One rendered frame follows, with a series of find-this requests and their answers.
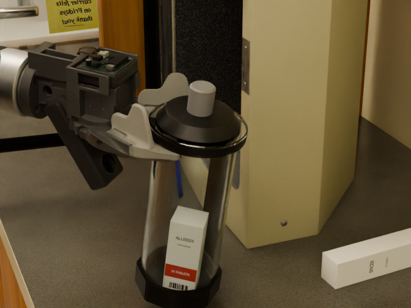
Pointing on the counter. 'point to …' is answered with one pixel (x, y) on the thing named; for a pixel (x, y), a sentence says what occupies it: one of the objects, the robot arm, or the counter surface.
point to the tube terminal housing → (297, 116)
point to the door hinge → (166, 33)
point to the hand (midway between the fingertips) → (193, 140)
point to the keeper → (245, 65)
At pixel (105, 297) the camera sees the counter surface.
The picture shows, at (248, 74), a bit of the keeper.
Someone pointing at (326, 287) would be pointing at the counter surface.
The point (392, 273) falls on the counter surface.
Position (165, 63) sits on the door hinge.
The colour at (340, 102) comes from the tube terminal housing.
